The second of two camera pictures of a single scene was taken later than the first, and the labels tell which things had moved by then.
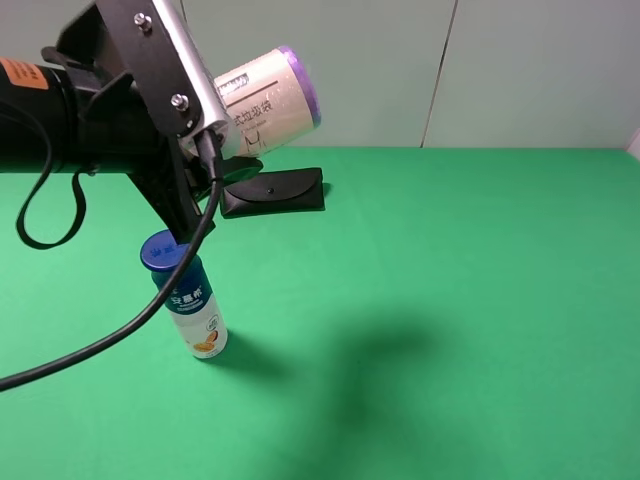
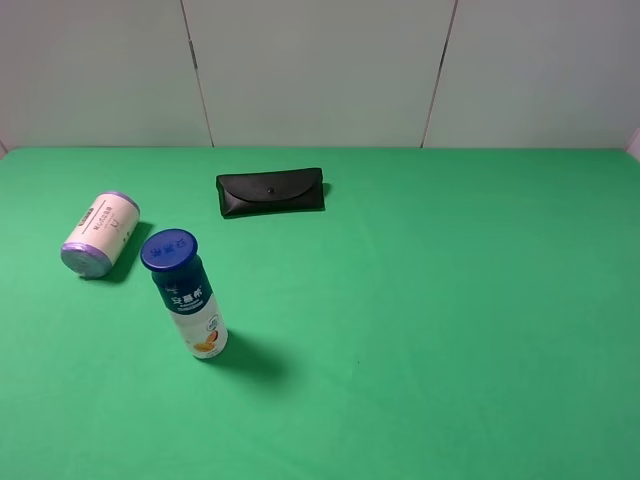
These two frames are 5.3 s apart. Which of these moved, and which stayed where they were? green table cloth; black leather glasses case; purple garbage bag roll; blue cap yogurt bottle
Moved: purple garbage bag roll
Stayed: black leather glasses case; blue cap yogurt bottle; green table cloth
